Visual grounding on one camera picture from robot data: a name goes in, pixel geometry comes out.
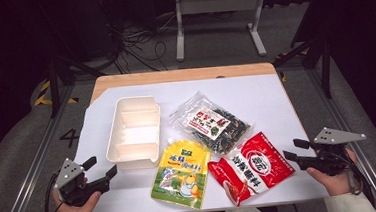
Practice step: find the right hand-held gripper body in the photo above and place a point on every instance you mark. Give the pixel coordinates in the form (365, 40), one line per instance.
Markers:
(330, 158)

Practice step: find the white divided plastic container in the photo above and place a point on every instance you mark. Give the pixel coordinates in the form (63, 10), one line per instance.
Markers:
(134, 136)

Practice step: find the white table mat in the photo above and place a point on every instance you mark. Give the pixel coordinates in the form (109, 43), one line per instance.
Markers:
(259, 104)

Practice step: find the aluminium frame rail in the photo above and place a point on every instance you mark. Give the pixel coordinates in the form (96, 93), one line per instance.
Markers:
(335, 109)
(35, 173)

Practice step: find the black metal stand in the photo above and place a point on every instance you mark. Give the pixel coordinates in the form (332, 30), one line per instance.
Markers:
(325, 69)
(54, 92)

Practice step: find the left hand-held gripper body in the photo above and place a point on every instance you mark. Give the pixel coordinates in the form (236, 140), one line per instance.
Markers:
(68, 172)

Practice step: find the yellow black floor tape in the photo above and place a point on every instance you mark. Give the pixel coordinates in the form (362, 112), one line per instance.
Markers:
(43, 92)

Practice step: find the red seasoning packet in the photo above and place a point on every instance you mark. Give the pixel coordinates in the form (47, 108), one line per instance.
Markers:
(256, 163)

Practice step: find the white metal stand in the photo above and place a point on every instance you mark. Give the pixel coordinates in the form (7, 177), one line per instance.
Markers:
(219, 4)

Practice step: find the person's right hand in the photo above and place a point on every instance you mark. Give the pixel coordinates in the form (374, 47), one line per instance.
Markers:
(340, 184)

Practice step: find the clear bag of dried seaweed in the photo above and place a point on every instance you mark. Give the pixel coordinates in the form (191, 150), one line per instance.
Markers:
(210, 122)

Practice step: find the yellow spouted seasoning pouch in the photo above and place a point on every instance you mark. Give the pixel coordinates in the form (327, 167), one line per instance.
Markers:
(181, 176)

